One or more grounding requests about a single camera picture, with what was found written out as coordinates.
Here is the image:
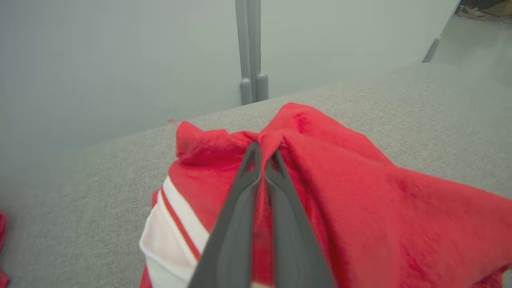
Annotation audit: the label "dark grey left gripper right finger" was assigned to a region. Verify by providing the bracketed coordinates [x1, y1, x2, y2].
[264, 149, 336, 288]

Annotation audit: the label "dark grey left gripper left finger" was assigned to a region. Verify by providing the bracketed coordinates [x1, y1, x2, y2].
[188, 141, 263, 288]

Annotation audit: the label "red jersey with white trim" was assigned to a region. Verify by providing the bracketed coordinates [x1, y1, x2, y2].
[139, 102, 512, 288]

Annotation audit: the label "red shorts with white panels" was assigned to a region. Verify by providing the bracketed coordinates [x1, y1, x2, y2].
[0, 208, 9, 288]

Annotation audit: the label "grey cylindrical partition foot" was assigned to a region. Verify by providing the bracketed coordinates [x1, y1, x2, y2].
[239, 78, 254, 106]
[256, 72, 270, 102]

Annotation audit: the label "grey partition upright frame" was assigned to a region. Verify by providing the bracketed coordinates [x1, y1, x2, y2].
[235, 0, 262, 103]

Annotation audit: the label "slanted grey partition post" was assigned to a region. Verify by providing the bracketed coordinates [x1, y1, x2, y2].
[422, 0, 461, 64]

